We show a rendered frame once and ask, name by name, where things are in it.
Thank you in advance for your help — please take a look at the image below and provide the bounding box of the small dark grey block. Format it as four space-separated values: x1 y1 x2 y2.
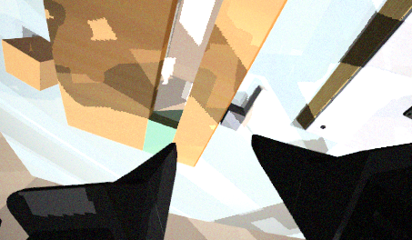
220 103 246 131

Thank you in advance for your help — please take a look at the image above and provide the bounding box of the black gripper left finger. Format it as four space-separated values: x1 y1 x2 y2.
6 143 177 240

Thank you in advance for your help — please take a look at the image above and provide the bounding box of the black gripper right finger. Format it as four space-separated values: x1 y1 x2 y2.
251 135 412 240

